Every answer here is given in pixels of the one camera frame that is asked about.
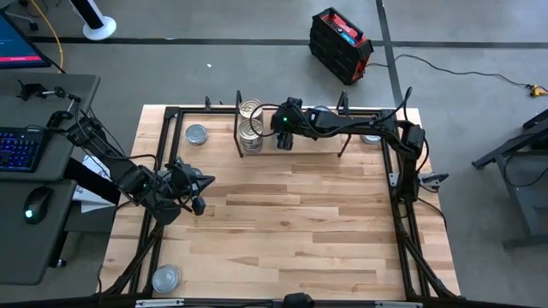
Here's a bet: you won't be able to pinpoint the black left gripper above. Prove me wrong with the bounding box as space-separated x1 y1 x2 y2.
164 158 216 200

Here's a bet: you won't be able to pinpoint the wooden shelf black metal legs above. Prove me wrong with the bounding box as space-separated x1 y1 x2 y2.
233 89 353 158

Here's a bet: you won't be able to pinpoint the red black equipment case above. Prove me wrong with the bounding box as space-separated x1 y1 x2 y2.
307 6 374 86

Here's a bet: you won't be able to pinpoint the black box beside table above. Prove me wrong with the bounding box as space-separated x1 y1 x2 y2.
63 157 123 205

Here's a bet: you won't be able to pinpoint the white paper sheet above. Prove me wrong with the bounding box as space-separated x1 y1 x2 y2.
71 156 123 215

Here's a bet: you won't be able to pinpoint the grey desk surface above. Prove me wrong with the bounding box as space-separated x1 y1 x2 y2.
0 178 79 287
0 71 102 183

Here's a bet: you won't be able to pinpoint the black desk clamp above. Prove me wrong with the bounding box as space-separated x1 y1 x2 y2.
45 92 82 129
15 80 65 103

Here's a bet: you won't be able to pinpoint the black computer mouse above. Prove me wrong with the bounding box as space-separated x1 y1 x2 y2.
22 186 55 226

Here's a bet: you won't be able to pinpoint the white round-base stand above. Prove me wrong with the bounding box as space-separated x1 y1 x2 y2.
68 0 117 42

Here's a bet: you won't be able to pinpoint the blue backlit keyboard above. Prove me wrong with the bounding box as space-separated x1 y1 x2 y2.
0 127 49 174

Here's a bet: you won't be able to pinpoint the desk computer monitor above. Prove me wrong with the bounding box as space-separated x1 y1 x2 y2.
0 9 53 70

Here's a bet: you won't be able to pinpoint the dark grey metal cart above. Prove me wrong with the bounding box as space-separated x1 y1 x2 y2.
472 109 548 250

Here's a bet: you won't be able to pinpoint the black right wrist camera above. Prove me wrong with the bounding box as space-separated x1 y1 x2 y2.
277 131 295 151

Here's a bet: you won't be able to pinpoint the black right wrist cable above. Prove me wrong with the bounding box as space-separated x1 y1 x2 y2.
248 103 282 139

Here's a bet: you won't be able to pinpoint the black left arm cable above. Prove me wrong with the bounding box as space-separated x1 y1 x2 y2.
87 109 194 213

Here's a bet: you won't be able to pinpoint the black metal table frame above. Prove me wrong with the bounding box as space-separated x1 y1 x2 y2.
100 94 458 308

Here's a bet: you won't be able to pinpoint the black right elbow cable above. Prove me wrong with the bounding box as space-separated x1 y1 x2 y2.
376 86 414 129

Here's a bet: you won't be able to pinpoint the silver metal edge bracket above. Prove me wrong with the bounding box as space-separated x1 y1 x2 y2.
135 299 185 308
375 300 424 308

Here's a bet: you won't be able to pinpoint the black grey mounting bracket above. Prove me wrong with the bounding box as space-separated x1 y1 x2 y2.
417 171 450 191

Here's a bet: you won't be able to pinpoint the black floor cable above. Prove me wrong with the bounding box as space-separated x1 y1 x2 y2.
366 53 534 89

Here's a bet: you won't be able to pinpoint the yellow cable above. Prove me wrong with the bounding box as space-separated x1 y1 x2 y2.
28 0 65 74

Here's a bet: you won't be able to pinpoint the yellow cable plug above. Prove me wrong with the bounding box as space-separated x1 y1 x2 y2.
525 83 548 98

